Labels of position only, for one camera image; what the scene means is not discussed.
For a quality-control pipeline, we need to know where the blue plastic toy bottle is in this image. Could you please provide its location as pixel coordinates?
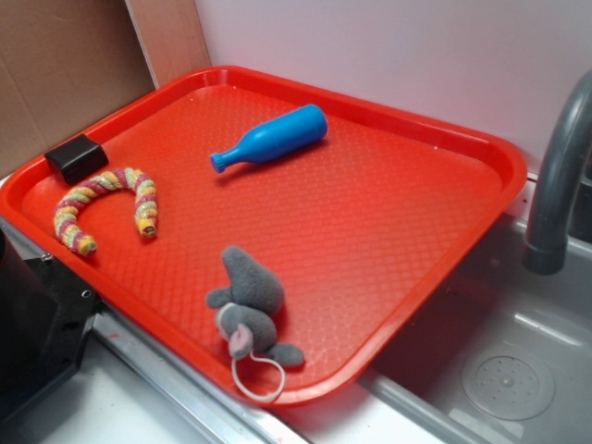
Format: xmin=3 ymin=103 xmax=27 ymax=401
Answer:
xmin=210 ymin=105 xmax=328 ymax=174

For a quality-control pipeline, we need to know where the red plastic tray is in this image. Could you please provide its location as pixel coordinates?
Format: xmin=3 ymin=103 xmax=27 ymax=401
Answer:
xmin=1 ymin=67 xmax=526 ymax=405

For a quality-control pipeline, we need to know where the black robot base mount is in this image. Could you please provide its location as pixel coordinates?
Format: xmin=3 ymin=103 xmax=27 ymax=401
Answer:
xmin=1 ymin=232 xmax=98 ymax=424

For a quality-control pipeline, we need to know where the multicolored twisted rope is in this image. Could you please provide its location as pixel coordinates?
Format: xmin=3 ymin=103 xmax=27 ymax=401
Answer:
xmin=53 ymin=166 xmax=159 ymax=255

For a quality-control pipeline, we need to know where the brown cardboard panel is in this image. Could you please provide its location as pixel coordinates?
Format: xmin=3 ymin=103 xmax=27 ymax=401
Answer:
xmin=1 ymin=1 xmax=211 ymax=177

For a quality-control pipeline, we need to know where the grey toy sink faucet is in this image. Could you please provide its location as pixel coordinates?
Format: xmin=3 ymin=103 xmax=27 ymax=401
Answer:
xmin=522 ymin=72 xmax=591 ymax=275

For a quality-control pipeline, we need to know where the grey plastic toy sink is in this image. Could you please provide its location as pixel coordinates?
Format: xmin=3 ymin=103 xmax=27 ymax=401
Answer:
xmin=277 ymin=181 xmax=591 ymax=443

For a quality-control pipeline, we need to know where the black rectangular block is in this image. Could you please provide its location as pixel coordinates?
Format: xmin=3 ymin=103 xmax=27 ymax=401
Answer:
xmin=44 ymin=134 xmax=109 ymax=185

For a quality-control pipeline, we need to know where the grey plush mouse toy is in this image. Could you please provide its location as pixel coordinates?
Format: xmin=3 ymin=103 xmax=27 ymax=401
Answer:
xmin=204 ymin=245 xmax=306 ymax=404

